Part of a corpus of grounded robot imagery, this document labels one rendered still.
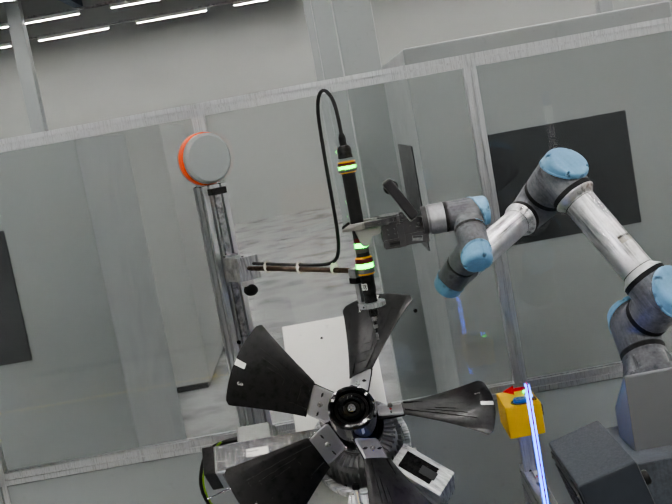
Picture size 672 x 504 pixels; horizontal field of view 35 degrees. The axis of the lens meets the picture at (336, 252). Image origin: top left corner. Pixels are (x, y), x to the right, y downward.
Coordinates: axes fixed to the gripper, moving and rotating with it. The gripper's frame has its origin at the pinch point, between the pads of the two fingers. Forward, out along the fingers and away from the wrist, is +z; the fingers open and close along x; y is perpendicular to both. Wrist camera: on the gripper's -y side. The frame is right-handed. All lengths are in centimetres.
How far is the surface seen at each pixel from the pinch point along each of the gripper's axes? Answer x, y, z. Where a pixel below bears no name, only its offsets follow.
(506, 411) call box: 21, 60, -34
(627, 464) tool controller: -83, 41, -41
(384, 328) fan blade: 9.6, 29.0, -5.2
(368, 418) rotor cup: -8.2, 46.8, 2.8
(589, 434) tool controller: -63, 42, -39
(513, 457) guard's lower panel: 70, 90, -40
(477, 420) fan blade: -9, 52, -23
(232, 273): 48, 13, 35
